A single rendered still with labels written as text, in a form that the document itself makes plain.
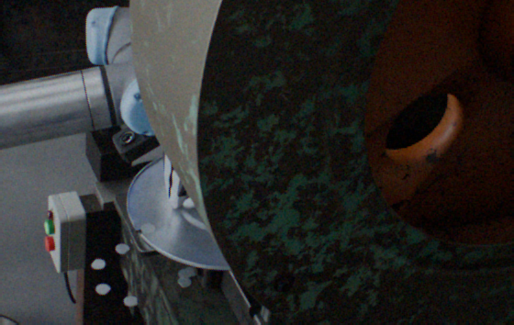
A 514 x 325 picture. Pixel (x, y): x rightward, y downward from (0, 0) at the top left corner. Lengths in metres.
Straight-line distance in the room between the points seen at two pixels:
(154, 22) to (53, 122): 0.35
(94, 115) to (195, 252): 0.35
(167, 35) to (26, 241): 1.83
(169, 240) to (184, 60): 0.69
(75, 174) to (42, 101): 1.66
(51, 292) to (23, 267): 0.11
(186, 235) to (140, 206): 0.10
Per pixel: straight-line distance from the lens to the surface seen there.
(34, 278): 2.53
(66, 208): 1.76
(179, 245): 1.47
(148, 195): 1.55
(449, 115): 1.09
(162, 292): 1.60
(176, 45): 0.82
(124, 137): 1.41
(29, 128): 1.20
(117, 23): 1.30
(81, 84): 1.19
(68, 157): 2.91
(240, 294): 1.53
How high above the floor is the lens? 1.77
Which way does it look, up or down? 37 degrees down
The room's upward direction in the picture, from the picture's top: 9 degrees clockwise
